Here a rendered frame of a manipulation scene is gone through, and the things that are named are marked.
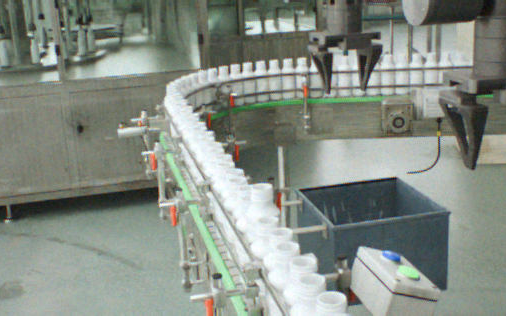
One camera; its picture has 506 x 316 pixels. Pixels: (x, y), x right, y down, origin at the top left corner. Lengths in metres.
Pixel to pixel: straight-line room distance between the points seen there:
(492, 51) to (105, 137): 4.01
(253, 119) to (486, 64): 2.22
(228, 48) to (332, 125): 3.67
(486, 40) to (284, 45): 5.98
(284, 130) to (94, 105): 1.89
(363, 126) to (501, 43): 2.28
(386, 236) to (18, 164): 3.27
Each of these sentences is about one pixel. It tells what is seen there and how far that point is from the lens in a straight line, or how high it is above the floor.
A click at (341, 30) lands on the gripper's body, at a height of 1.46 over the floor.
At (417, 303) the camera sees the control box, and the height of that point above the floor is 1.08.
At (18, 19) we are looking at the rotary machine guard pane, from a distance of 4.53.
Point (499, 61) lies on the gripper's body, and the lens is 0.73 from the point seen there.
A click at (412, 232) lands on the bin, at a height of 0.90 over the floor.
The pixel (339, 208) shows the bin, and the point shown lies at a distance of 2.02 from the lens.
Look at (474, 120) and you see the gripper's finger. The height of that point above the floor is 1.41.
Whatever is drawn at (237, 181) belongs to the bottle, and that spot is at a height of 1.16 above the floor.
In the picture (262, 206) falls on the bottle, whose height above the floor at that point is 1.17.
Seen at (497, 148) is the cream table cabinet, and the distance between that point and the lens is 5.53.
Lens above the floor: 1.58
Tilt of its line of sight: 16 degrees down
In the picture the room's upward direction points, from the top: 3 degrees counter-clockwise
